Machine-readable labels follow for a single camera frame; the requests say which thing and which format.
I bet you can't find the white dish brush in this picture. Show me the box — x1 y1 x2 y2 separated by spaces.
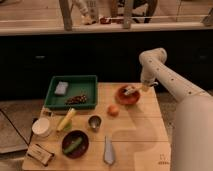
124 86 141 96

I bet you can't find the red bowl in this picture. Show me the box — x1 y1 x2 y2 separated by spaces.
115 85 140 105

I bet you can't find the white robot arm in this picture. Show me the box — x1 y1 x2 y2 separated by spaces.
139 48 213 171

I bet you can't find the dark maroon bowl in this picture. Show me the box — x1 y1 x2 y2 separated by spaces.
62 130 89 159

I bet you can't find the orange round fruit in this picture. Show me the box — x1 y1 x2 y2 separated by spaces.
107 104 119 117

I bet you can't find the small metal cup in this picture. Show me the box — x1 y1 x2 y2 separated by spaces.
88 115 102 132

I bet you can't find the yellow corn cob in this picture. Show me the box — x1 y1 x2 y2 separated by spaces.
56 108 76 132

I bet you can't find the green plastic tray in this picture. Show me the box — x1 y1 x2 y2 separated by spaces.
44 75 98 110

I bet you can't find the grey sponge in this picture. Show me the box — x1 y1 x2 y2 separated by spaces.
55 82 68 95

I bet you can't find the green cucumber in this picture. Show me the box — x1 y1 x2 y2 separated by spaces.
63 137 83 154

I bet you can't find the white cup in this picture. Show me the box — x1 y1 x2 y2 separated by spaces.
32 117 51 137

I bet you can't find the brown wooden box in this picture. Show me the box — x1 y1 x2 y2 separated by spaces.
27 144 55 166

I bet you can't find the black cable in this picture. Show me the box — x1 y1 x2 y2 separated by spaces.
0 108 38 146

